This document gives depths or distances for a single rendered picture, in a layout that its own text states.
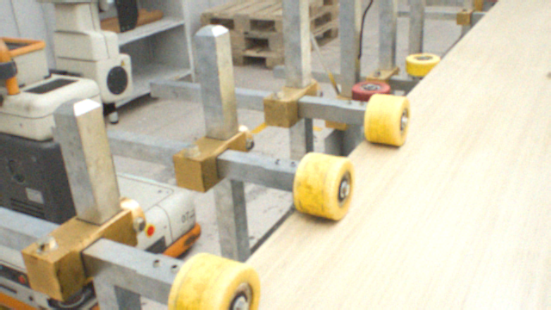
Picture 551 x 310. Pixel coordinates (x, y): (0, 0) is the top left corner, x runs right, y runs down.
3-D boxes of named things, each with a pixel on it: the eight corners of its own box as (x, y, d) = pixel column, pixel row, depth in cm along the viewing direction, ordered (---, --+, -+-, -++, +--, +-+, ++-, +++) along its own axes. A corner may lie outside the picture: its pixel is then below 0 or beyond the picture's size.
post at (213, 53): (227, 309, 96) (193, 28, 76) (238, 297, 99) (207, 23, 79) (244, 315, 95) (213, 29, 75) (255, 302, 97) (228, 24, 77)
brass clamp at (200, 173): (173, 187, 80) (168, 154, 78) (225, 150, 90) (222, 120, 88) (208, 195, 77) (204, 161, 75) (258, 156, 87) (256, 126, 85)
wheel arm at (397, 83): (273, 81, 159) (272, 66, 157) (279, 77, 161) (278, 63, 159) (427, 97, 138) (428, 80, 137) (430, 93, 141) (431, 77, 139)
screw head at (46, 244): (32, 251, 58) (29, 242, 57) (48, 241, 59) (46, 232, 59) (46, 257, 57) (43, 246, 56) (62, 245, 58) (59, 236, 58)
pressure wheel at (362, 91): (346, 139, 122) (345, 88, 118) (359, 126, 129) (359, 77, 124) (381, 144, 119) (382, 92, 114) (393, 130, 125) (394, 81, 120)
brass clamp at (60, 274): (27, 288, 60) (15, 249, 58) (115, 226, 71) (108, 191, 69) (67, 304, 57) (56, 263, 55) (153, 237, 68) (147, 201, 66)
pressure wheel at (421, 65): (415, 108, 137) (417, 62, 132) (398, 98, 144) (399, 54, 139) (443, 102, 139) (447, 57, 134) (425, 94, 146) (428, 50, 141)
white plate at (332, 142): (323, 178, 127) (322, 137, 123) (364, 136, 147) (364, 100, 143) (325, 178, 127) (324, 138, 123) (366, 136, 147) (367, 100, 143)
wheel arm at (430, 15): (388, 20, 238) (388, 9, 236) (391, 18, 241) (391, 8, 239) (497, 24, 218) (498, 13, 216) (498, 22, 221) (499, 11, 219)
